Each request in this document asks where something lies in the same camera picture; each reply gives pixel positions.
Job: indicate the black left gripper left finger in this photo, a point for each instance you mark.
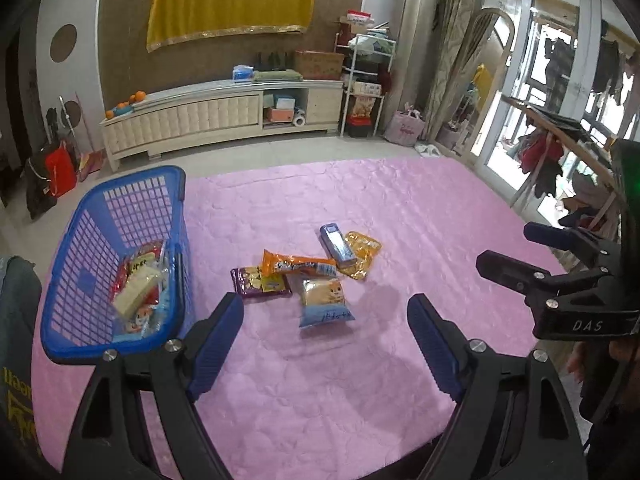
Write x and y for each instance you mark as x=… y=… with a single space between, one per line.
x=109 y=438

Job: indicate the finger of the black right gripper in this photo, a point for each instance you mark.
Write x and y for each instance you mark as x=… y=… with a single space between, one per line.
x=589 y=248
x=510 y=274

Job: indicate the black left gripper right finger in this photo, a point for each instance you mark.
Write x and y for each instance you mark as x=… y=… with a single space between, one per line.
x=512 y=419

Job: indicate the orange chips snack bag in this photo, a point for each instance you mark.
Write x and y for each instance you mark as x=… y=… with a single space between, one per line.
x=148 y=317

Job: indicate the clear cracker pack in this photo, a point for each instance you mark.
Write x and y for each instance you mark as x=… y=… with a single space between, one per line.
x=138 y=286

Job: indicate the yellow clear snack bag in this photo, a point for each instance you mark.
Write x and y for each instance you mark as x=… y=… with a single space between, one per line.
x=365 y=249

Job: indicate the purple snack bag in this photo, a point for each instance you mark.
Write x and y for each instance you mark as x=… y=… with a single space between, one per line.
x=248 y=282

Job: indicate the light blue egg snack bag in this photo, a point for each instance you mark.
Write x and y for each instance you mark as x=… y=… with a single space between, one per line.
x=323 y=302

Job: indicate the orange long snack bag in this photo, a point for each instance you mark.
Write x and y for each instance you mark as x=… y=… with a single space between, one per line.
x=281 y=264

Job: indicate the person's right hand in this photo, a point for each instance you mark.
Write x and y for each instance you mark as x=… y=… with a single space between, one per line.
x=577 y=362

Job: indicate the wooden drying rack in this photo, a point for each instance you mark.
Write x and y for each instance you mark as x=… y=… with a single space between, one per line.
x=595 y=203

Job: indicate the blue plastic basket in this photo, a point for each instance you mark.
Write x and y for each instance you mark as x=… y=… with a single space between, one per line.
x=112 y=221

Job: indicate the grey queen cushion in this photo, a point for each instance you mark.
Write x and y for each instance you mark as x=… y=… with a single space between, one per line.
x=20 y=295

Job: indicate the pink tote bag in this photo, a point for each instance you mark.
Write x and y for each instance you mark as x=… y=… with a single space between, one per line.
x=405 y=127

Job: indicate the black bag on floor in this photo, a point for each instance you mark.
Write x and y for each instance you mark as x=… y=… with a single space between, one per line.
x=38 y=194

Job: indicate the red shopping bag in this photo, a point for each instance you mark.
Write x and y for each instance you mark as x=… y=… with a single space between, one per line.
x=61 y=170

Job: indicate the white metal shelf rack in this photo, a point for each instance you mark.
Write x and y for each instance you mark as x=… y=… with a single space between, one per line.
x=368 y=56

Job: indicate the cardboard box on cabinet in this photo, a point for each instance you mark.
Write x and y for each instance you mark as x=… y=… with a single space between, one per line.
x=319 y=65

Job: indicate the cream TV cabinet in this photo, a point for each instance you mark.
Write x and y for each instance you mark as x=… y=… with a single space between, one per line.
x=221 y=111

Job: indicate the blue tissue box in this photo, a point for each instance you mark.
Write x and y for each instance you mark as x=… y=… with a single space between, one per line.
x=242 y=73

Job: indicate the yellow wall cloth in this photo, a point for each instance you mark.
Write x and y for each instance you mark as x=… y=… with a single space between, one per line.
x=178 y=21

